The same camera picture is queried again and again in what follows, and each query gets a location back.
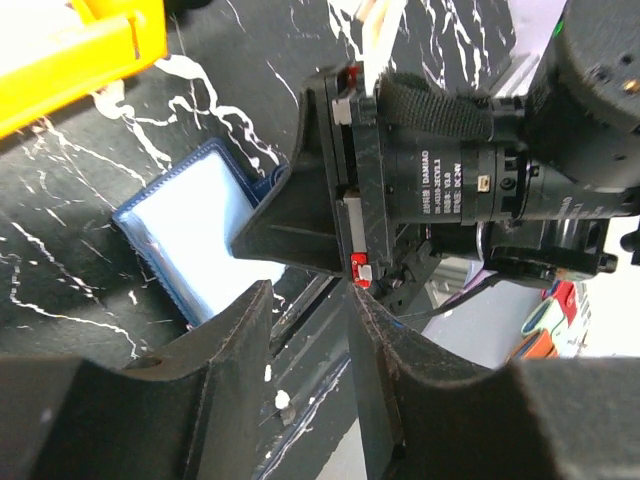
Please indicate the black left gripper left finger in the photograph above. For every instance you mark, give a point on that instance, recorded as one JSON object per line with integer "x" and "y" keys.
{"x": 190, "y": 410}

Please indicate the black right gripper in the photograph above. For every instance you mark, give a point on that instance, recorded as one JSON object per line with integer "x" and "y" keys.
{"x": 412, "y": 171}

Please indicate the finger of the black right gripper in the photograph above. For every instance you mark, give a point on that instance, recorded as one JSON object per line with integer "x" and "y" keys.
{"x": 294, "y": 224}

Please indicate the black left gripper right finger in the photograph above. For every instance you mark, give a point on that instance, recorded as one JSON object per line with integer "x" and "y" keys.
{"x": 426, "y": 413}

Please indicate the navy blue card holder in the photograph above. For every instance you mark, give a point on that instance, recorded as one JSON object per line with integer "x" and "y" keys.
{"x": 182, "y": 226}

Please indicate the yellow plastic bin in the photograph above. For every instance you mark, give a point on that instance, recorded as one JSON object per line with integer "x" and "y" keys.
{"x": 110, "y": 40}

